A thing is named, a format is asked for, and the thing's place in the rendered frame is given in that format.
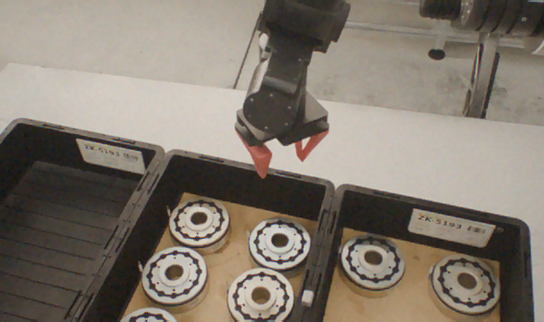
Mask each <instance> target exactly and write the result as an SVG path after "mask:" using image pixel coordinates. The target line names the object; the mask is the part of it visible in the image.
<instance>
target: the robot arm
mask: <svg viewBox="0 0 544 322"><path fill-rule="evenodd" d="M350 11H351V4H348V3H346V1H345V0H266V2H265V4H264V8H263V11H262V14H261V16H260V19H259V22H258V24H259V25H258V27H257V31H260V32H263V33H264V34H262V35H261V36H260V38H259V64H258V65H257V66H256V68H255V69H254V71H253V74H252V76H251V82H250V85H249V87H248V90H247V92H246V95H245V98H244V100H243V103H242V108H240V109H237V110H236V121H237V122H235V123H234V131H235V133H236V134H237V136H238V137H239V139H240V140H241V142H242V144H243V145H244V147H246V149H247V150H248V152H249V153H250V155H251V159H252V162H253V164H254V166H255V168H256V170H257V172H258V174H259V175H260V176H261V178H265V176H266V173H267V171H268V168H269V165H270V162H271V159H272V156H273V153H272V152H271V151H270V150H269V148H268V147H267V146H266V144H265V143H266V142H268V141H271V140H274V139H277V140H278V142H279V143H280V144H281V145H282V146H284V147H287V146H290V145H293V144H295V149H296V155H297V157H298V158H299V159H300V160H301V162H302V163H303V162H304V161H305V160H306V158H307V157H308V156H309V155H310V153H311V152H312V150H313V149H314V148H315V147H317V146H318V144H319V143H320V142H321V141H322V140H323V139H324V138H325V137H326V136H327V135H328V131H329V123H328V122H327V116H328V111H327V110H326V108H325V107H324V106H323V105H321V104H320V102H319V101H318V100H317V99H316V98H315V97H313V96H312V95H311V93H310V92H309V91H308V90H307V79H308V66H310V62H311V59H312V55H313V52H320V53H323V54H327V51H328V49H329V47H330V44H331V42H332V41H333V42H336V43H337V42H338V40H339V39H340V36H341V34H342V32H343V30H344V26H345V24H346V22H347V20H348V17H349V14H350ZM308 138H310V139H309V141H308V143H307V144H306V146H305V148H304V149H302V141H303V140H306V139H308Z"/></svg>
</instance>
